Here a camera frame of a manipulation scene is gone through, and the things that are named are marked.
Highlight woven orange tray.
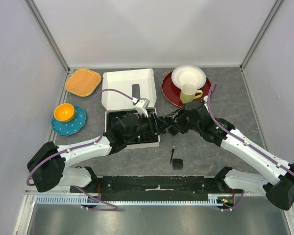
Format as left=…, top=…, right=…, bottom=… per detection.
left=65, top=68, right=102, bottom=97

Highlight light blue cable duct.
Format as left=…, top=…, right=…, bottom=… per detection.
left=35, top=194, right=233, bottom=205

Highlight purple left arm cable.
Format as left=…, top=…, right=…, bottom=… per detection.
left=26, top=88, right=138, bottom=212

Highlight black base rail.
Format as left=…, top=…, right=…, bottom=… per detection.
left=83, top=176, right=242, bottom=202

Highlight white ceramic bowl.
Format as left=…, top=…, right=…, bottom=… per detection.
left=171, top=65, right=207, bottom=89

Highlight light green mug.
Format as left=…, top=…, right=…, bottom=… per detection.
left=180, top=83, right=203, bottom=104

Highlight black guard comb lower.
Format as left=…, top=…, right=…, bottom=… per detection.
left=172, top=159, right=183, bottom=170

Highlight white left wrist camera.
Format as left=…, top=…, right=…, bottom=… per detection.
left=135, top=98, right=150, bottom=117

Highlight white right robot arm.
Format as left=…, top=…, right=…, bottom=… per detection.
left=169, top=101, right=294, bottom=211

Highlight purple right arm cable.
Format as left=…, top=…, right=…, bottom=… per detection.
left=207, top=83, right=294, bottom=212

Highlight white cardboard box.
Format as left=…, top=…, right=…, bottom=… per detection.
left=101, top=69, right=160, bottom=149

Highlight black guard comb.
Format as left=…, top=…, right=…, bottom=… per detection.
left=157, top=117, right=172, bottom=135
left=172, top=159, right=183, bottom=170

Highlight black plastic insert tray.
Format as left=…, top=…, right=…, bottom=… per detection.
left=105, top=109, right=158, bottom=145

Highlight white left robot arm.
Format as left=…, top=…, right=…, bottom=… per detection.
left=26, top=113, right=157, bottom=192

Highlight teal dotted plate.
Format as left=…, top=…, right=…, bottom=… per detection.
left=51, top=105, right=87, bottom=136

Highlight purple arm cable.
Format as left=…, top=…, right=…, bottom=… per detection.
left=207, top=83, right=294, bottom=212
left=26, top=88, right=138, bottom=212

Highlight orange small bowl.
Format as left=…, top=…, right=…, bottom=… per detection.
left=53, top=103, right=75, bottom=122

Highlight red round plate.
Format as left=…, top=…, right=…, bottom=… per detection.
left=162, top=71, right=212, bottom=107

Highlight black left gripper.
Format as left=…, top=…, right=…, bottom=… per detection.
left=126, top=110, right=170, bottom=142

